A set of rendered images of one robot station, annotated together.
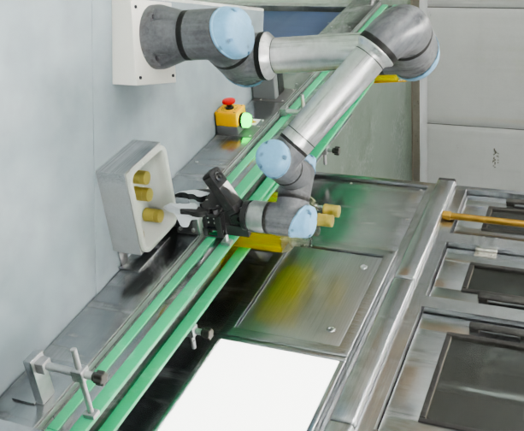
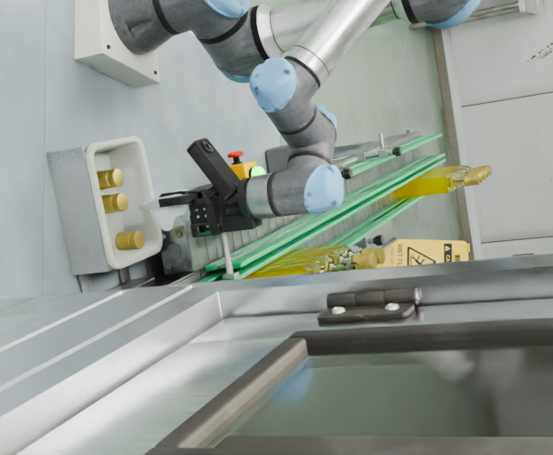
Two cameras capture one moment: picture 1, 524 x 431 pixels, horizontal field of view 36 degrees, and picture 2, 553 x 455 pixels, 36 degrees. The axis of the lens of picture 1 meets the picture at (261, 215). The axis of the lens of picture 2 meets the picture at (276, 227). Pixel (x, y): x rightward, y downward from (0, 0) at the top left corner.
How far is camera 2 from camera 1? 0.81 m
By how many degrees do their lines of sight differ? 22
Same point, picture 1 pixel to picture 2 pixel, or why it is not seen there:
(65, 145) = (1, 97)
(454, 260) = not seen: hidden behind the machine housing
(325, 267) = not seen: hidden behind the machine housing
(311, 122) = (320, 33)
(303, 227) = (323, 185)
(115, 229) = (73, 238)
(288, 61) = (293, 24)
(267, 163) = (265, 82)
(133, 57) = (99, 21)
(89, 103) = (39, 64)
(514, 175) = not seen: outside the picture
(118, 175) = (74, 151)
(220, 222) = (212, 209)
